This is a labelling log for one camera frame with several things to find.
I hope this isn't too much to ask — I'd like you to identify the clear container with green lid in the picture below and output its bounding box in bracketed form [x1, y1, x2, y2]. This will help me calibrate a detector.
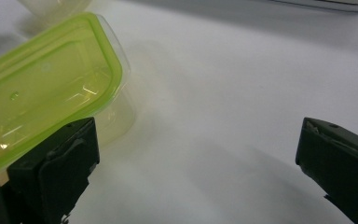
[0, 11, 124, 181]

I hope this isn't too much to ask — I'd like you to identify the clear plastic food container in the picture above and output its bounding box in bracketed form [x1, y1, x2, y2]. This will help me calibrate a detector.
[91, 13, 138, 147]

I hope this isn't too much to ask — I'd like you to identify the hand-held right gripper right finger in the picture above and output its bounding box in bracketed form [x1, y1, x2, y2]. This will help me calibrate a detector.
[295, 117, 358, 224]

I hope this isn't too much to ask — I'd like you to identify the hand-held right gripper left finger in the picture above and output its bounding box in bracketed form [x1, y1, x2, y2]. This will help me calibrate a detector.
[7, 116, 101, 224]

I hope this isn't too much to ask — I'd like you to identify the silver flat device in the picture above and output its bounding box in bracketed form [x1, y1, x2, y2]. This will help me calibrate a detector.
[260, 0, 358, 13]

